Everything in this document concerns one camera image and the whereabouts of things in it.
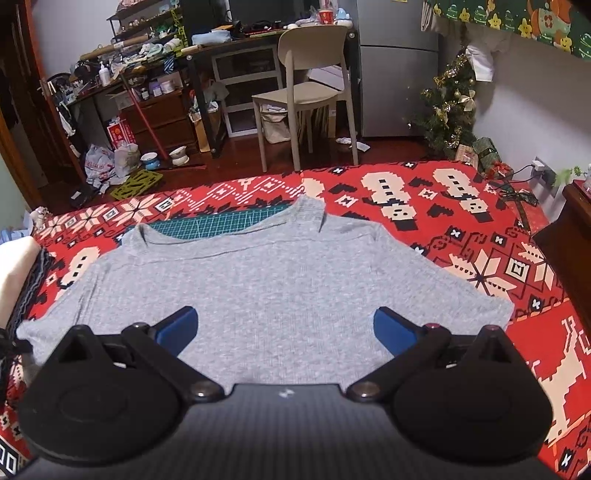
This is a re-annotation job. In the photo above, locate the green cutting mat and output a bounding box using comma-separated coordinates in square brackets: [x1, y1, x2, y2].
[150, 203, 288, 240]

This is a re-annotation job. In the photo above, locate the yellow green floor mat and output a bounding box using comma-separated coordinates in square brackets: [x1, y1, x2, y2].
[109, 170, 163, 201]

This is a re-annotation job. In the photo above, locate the dark desk with shelves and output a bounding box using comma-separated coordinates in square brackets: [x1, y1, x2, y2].
[68, 27, 357, 153]

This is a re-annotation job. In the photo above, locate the blue white ceramic bowl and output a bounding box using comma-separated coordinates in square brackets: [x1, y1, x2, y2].
[140, 152, 160, 171]

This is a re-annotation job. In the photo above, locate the beige plastic chair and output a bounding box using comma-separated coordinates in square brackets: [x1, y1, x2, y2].
[252, 25, 360, 171]

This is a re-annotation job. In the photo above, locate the green wrapped gift box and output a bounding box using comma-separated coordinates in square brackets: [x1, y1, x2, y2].
[473, 137, 501, 172]

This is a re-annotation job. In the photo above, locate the large red ribboned gift box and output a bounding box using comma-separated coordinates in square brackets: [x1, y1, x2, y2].
[485, 179, 549, 234]

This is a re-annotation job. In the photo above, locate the green Christmas wall banner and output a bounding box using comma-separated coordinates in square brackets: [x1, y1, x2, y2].
[427, 0, 590, 62]

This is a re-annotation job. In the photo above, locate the brown wooden drawer cabinet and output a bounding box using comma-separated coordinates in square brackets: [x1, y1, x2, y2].
[120, 90, 198, 156]

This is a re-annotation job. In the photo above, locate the grey knit shirt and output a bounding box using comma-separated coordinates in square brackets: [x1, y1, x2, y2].
[17, 196, 514, 389]

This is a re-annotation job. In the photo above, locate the red Christmas pattern blanket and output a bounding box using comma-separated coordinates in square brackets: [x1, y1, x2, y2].
[0, 160, 591, 480]

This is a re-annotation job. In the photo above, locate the dark wooden side table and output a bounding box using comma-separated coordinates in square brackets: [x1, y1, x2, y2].
[534, 180, 591, 334]

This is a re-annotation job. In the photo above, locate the brown patterned gift box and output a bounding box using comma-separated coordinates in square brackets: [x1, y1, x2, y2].
[455, 144, 479, 170]

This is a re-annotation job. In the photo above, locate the white wall power adapter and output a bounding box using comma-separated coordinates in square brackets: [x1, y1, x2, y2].
[532, 159, 547, 173]

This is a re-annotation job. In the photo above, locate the black computer monitor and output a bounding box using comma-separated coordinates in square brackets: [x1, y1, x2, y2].
[228, 0, 320, 26]

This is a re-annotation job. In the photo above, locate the white storage drawer unit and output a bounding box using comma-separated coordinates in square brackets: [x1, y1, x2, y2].
[211, 45, 283, 138]

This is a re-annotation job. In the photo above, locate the white plastic bag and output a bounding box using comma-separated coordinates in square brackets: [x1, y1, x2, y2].
[84, 143, 140, 194]

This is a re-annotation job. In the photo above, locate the small Christmas tree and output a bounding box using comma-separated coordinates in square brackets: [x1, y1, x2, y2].
[414, 47, 477, 159]

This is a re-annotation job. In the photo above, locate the red broom handle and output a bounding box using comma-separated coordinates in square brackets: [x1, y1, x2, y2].
[119, 69, 169, 161]

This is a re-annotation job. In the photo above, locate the silver refrigerator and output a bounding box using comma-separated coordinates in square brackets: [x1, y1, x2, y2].
[356, 0, 439, 137]

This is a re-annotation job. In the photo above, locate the folded cream white cloth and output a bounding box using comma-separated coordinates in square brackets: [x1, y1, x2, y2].
[0, 236, 41, 328]

